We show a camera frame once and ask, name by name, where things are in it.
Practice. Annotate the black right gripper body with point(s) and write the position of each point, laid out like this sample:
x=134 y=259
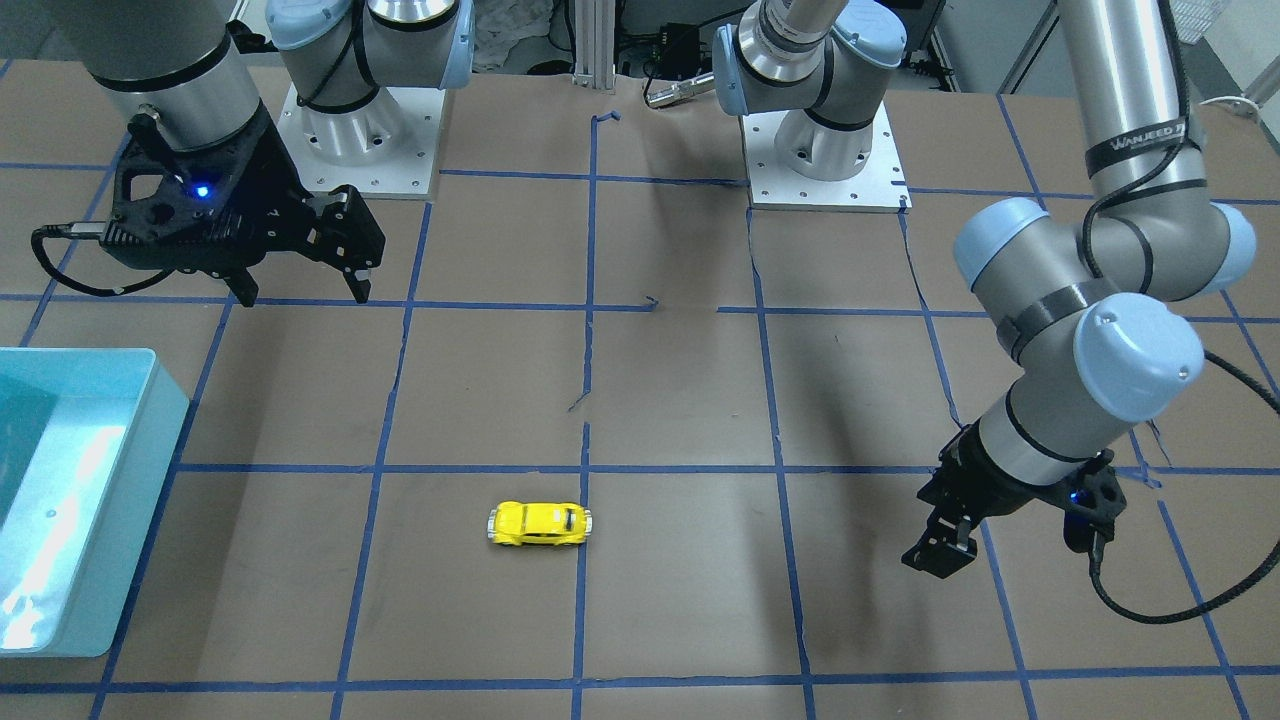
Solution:
x=277 y=192

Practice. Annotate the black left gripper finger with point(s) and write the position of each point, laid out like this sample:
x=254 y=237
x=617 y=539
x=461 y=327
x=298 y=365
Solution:
x=932 y=552
x=951 y=547

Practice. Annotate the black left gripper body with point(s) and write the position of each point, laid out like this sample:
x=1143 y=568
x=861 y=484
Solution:
x=985 y=481

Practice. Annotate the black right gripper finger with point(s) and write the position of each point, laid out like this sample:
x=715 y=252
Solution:
x=241 y=283
x=359 y=282

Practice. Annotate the yellow beetle toy car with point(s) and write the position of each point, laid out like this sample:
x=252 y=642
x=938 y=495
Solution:
x=513 y=523

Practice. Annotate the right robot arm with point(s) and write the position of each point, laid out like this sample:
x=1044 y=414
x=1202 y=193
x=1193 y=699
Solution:
x=207 y=74

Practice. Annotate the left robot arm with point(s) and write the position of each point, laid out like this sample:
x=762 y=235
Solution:
x=1084 y=310

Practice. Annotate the light blue plastic bin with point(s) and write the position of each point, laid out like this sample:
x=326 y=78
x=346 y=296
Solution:
x=88 y=437

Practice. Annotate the silver cylindrical connector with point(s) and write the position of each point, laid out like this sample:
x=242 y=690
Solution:
x=680 y=91

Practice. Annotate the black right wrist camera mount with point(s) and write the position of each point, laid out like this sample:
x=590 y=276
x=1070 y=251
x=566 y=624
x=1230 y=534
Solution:
x=182 y=211

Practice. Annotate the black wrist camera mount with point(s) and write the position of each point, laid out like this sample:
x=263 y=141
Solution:
x=182 y=211
x=1091 y=499

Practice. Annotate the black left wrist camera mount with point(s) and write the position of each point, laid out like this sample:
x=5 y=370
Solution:
x=1091 y=499

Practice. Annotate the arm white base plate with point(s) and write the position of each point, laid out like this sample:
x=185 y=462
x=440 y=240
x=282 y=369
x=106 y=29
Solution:
x=387 y=150
x=795 y=164

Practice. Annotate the aluminium frame post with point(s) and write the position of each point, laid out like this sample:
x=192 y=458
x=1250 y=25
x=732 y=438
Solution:
x=594 y=28

